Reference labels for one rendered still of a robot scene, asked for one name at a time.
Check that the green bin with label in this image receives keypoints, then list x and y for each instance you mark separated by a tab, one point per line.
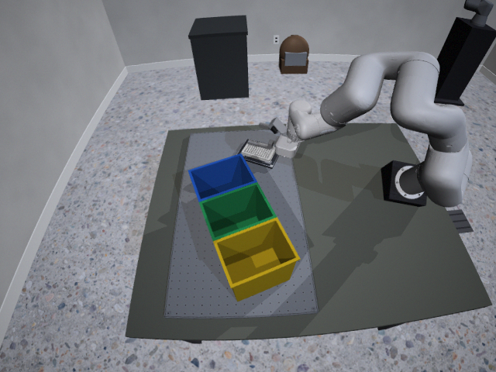
236	210

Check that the blue bin with label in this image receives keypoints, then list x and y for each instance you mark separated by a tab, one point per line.
220	177

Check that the yellow open bin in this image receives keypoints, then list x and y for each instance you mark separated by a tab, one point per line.
257	253

